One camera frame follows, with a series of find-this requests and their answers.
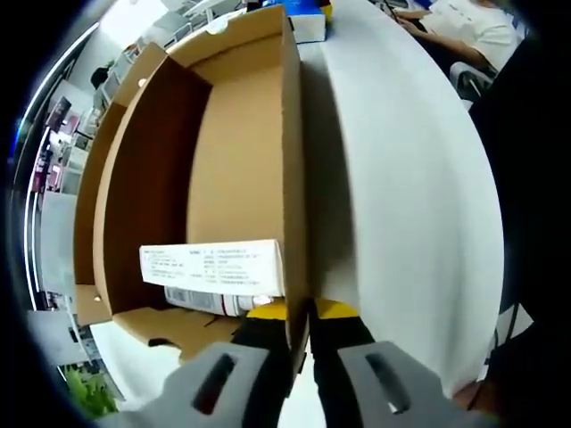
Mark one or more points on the white mesh office chair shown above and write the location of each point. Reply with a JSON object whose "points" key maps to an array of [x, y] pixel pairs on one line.
{"points": [[468, 82]]}

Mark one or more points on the person's black clothing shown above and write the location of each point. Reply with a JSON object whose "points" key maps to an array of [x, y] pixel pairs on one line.
{"points": [[531, 200]]}

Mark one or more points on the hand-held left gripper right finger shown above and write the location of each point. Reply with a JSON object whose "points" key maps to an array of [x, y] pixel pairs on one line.
{"points": [[352, 401]]}

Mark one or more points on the brown cardboard shoe box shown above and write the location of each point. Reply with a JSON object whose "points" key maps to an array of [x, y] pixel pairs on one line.
{"points": [[241, 156]]}

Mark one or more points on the green potted plant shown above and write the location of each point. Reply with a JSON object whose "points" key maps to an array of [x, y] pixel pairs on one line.
{"points": [[89, 392]]}

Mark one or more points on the white tube box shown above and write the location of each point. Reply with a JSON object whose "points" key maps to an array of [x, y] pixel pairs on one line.
{"points": [[201, 303]]}

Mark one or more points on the blue tissue pack soft item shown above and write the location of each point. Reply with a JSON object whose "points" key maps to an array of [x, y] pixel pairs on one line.
{"points": [[308, 29]]}

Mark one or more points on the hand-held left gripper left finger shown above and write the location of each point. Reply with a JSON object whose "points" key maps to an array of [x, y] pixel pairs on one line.
{"points": [[241, 388]]}

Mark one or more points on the row of purple posters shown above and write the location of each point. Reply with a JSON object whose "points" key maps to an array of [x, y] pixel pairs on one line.
{"points": [[58, 111]]}

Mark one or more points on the white printed carton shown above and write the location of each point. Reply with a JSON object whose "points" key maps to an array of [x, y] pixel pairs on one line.
{"points": [[214, 267]]}

